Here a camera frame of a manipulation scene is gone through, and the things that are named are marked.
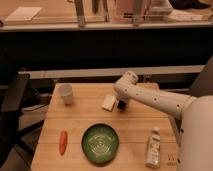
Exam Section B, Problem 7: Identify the black eraser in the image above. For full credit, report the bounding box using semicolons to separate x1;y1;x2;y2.
117;101;127;110

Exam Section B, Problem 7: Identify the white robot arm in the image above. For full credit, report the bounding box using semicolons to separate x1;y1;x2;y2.
113;71;213;171

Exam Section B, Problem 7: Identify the white sponge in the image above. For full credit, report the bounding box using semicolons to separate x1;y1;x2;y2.
102;95;116;111

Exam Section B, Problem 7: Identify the white paper cup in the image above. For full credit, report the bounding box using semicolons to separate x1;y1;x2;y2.
59;84;73;105

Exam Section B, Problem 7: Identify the green bowl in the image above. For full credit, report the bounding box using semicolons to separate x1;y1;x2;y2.
81;123;119;165

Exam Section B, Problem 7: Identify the orange carrot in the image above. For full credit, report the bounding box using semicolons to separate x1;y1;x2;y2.
59;131;68;155

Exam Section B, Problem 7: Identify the white plastic bottle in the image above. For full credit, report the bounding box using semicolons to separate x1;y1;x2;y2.
145;127;160;169

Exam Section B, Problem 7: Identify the black chair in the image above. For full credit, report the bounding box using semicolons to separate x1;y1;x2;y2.
0;74;44;168

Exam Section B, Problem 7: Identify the white paper sheet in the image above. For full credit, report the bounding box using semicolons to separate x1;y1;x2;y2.
5;6;42;21

